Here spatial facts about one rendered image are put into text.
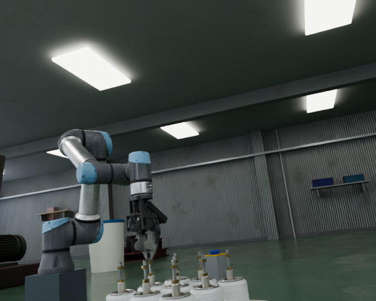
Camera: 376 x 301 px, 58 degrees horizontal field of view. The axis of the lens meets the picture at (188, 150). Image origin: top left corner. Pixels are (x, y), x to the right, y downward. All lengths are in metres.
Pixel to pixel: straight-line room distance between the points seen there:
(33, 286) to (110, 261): 3.57
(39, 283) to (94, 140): 0.64
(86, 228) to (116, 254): 3.56
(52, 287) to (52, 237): 0.20
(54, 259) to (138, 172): 0.64
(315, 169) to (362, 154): 1.25
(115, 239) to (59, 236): 3.58
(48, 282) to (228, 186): 8.80
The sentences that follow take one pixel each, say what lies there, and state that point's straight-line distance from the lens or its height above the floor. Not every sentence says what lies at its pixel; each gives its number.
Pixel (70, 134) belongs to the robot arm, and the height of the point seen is 0.86.
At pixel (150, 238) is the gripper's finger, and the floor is 0.40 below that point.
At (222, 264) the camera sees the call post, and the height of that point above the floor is 0.28.
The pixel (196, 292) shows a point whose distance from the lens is 0.99.
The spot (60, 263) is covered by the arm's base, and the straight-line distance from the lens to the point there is 1.62.
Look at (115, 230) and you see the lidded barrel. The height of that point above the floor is 0.56.
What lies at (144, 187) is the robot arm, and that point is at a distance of 1.15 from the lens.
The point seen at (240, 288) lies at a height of 0.23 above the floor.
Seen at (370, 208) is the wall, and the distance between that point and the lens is 9.94.
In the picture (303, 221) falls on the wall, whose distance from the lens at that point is 9.83.
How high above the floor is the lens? 0.40
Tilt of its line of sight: 14 degrees up
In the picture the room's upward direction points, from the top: 6 degrees counter-clockwise
